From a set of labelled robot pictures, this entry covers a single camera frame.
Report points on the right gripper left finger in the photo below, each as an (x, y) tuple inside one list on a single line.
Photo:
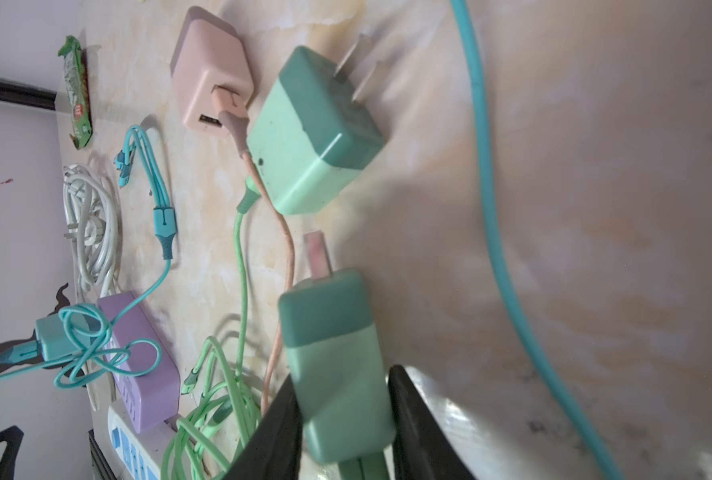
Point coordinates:
[(275, 449)]

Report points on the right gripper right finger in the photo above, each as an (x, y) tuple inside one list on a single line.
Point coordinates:
[(420, 449)]

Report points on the light green charger plug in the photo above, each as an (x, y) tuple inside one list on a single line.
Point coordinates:
[(336, 367)]

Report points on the dark teal charger plug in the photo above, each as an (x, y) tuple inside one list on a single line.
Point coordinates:
[(314, 134)]

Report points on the pink charger plug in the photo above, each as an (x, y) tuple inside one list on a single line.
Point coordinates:
[(208, 54)]

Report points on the purple power strip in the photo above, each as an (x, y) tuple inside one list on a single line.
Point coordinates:
[(152, 398)]

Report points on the white blue power strip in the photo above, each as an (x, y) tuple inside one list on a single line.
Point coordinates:
[(140, 453)]

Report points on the green snack packet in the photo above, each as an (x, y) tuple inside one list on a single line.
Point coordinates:
[(76, 82)]

